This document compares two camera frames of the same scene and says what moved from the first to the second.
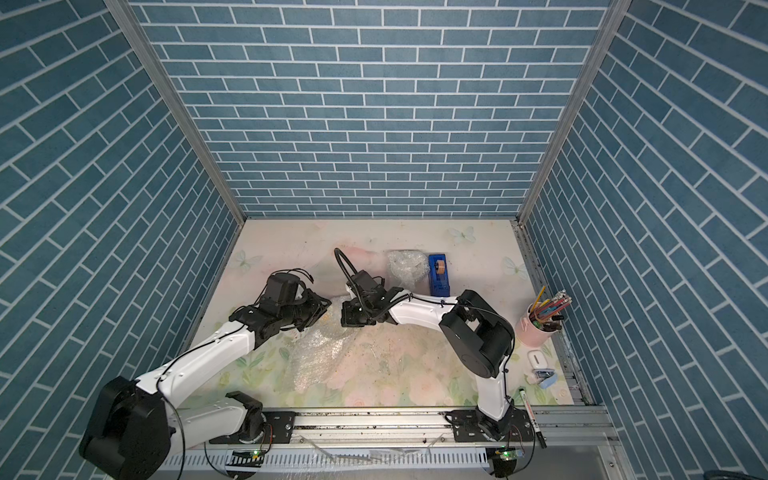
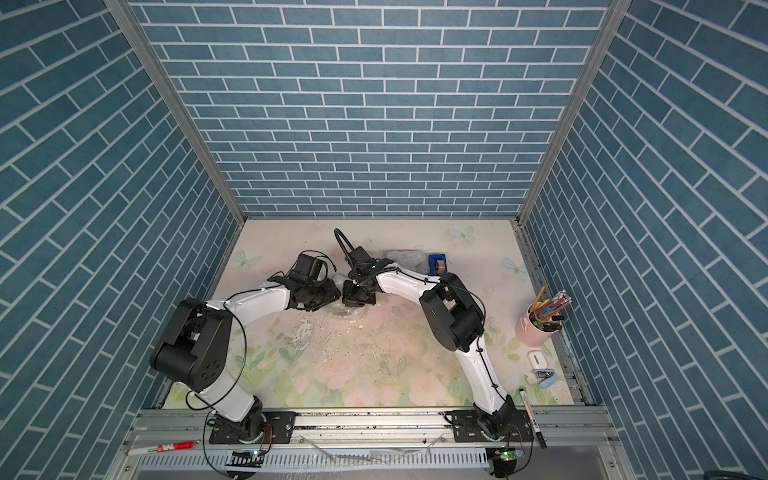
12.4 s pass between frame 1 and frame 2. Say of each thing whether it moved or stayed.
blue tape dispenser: stayed
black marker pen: stayed
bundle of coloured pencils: stayed
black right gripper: moved
